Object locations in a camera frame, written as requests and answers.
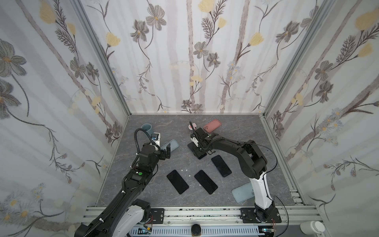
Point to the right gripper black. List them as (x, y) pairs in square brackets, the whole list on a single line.
[(198, 145)]

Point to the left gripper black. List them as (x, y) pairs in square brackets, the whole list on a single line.
[(162, 155)]

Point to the blue smartphone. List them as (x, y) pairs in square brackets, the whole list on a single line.
[(196, 151)]

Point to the black smartphone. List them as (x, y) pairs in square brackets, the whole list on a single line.
[(206, 182), (177, 181), (221, 166)]

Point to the light blue phone case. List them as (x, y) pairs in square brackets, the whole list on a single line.
[(173, 144)]

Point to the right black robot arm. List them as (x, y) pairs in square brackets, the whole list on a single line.
[(252, 163)]

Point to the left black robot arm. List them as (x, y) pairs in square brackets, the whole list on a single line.
[(126, 210)]

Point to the pink phone case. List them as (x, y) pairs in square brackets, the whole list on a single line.
[(212, 126)]

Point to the pale green phone case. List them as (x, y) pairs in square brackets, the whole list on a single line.
[(243, 193)]

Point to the pink white cupcake toy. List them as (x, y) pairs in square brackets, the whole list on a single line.
[(192, 126)]

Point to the teal ceramic cup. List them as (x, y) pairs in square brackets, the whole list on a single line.
[(148, 128)]

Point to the black round knob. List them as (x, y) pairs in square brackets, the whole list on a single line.
[(195, 230)]

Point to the white cylinder container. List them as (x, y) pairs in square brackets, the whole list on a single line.
[(312, 227)]

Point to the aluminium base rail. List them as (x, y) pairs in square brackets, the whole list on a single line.
[(218, 221)]

